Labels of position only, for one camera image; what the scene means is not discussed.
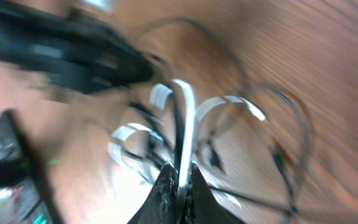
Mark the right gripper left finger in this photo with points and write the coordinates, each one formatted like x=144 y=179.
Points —
x=159 y=206

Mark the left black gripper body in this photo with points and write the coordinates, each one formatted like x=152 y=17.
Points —
x=77 y=52

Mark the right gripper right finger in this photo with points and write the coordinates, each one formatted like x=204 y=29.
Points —
x=201 y=207

